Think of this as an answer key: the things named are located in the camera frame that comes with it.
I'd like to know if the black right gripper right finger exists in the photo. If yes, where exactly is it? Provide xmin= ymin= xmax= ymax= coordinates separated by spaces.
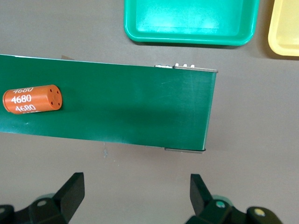
xmin=186 ymin=174 xmax=247 ymax=224

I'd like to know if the orange 4680 cylinder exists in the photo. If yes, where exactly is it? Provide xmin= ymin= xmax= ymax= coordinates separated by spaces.
xmin=2 ymin=84 xmax=63 ymax=115

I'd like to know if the yellow plastic tray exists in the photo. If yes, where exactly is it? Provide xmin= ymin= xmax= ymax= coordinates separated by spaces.
xmin=268 ymin=0 xmax=299 ymax=57

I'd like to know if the green plastic tray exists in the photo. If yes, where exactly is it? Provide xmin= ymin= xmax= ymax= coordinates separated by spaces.
xmin=123 ymin=0 xmax=260 ymax=47

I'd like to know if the green conveyor belt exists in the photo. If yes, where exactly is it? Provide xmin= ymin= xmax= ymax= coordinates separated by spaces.
xmin=0 ymin=54 xmax=219 ymax=154

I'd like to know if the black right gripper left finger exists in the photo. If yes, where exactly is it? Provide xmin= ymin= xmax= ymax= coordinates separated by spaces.
xmin=14 ymin=172 xmax=85 ymax=224

